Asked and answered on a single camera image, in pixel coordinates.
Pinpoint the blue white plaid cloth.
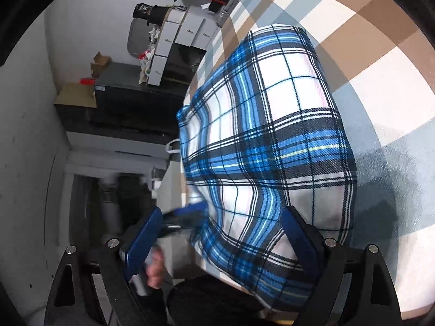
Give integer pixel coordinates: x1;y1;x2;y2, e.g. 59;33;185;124
177;24;358;311

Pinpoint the person left hand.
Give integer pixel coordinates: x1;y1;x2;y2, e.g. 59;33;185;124
146;246;167;289

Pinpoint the white shopping bag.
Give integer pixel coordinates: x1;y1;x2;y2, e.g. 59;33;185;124
165;138;180;155

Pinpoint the dark low cabinet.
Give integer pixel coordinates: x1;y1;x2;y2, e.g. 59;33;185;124
54;62;187;144

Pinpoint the cardboard box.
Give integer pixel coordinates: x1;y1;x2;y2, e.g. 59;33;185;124
90;52;112;78

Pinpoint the white drawer desk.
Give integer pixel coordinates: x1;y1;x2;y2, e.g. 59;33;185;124
138;5;218;86

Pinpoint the brown blue checked bed sheet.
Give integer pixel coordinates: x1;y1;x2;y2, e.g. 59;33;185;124
188;0;434;319

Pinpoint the silver suitcase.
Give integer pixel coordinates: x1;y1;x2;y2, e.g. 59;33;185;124
216;0;240;28

